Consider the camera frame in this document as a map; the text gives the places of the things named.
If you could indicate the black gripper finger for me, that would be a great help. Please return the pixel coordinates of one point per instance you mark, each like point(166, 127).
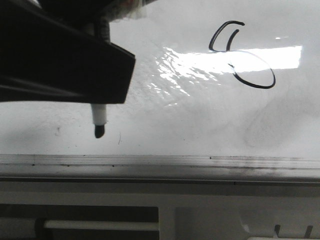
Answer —
point(45, 55)

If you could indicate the white marker with black tip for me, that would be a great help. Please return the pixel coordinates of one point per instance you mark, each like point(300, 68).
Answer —
point(99, 27)

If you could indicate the white horizontal rod under board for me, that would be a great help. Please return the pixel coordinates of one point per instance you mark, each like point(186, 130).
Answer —
point(101, 225)

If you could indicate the white whiteboard with aluminium frame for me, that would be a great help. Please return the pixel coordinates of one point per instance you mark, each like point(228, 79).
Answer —
point(222, 90)

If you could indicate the white cart frame below board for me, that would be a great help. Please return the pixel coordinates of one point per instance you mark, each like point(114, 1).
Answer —
point(218, 211)

